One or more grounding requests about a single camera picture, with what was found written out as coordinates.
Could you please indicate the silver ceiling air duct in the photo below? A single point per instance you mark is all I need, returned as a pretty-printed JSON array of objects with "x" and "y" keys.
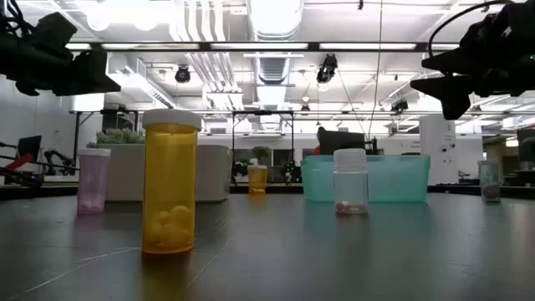
[{"x": 273, "y": 21}]

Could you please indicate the black workbench frame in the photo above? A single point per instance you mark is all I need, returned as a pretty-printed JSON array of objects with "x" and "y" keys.
[{"x": 77, "y": 138}]

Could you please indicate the bushy green plant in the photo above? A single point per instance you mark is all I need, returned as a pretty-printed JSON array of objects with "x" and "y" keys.
[{"x": 119, "y": 137}]

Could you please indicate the small decorated green tree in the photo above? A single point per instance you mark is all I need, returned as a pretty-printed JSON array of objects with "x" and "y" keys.
[{"x": 291, "y": 172}]

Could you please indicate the pale blue pill bottle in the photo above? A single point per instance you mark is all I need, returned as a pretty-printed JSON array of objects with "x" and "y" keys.
[{"x": 489, "y": 180}]

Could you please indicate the clear bottle with red pills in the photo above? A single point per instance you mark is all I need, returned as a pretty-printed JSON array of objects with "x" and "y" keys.
[{"x": 350, "y": 184}]

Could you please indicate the dark background monitor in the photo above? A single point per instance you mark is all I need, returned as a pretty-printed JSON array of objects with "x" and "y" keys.
[{"x": 526, "y": 144}]

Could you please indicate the pink pill bottle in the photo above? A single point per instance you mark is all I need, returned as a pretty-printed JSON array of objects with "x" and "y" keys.
[{"x": 93, "y": 184}]

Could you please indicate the black computer monitor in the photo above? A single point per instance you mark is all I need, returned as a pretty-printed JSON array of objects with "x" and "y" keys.
[{"x": 342, "y": 142}]

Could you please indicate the tilted black background monitor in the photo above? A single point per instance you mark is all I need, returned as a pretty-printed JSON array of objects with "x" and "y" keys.
[{"x": 30, "y": 146}]

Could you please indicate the teal translucent plastic bin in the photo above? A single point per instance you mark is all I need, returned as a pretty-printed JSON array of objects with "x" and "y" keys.
[{"x": 397, "y": 180}]

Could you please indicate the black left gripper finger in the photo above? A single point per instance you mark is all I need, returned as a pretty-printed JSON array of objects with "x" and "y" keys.
[
  {"x": 88, "y": 75},
  {"x": 54, "y": 33}
]

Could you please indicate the black metal frame stand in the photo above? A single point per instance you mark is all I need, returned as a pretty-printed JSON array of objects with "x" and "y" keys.
[{"x": 263, "y": 112}]

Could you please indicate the person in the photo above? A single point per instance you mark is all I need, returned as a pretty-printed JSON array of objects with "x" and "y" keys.
[{"x": 321, "y": 134}]

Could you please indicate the beige plastic bin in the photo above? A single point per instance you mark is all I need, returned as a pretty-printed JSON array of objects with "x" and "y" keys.
[{"x": 213, "y": 175}]

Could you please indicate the small potted green plant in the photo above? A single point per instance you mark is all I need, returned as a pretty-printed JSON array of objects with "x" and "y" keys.
[{"x": 261, "y": 152}]

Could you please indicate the red background robot part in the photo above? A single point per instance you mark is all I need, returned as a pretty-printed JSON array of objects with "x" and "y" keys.
[{"x": 23, "y": 161}]

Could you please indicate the white square column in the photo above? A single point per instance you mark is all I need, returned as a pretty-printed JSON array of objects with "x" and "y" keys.
[{"x": 436, "y": 146}]

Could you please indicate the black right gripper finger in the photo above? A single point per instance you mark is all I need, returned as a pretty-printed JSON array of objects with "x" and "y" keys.
[
  {"x": 453, "y": 92},
  {"x": 460, "y": 63}
]

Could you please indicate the amber bottle with yellow pills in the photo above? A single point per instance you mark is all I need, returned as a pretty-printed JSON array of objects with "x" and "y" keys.
[{"x": 169, "y": 175}]

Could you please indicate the amber bottle with orange pills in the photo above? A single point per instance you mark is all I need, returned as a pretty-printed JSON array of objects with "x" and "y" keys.
[{"x": 257, "y": 180}]

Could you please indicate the black background robot arm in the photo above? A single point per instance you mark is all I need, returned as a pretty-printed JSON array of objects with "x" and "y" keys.
[{"x": 52, "y": 156}]

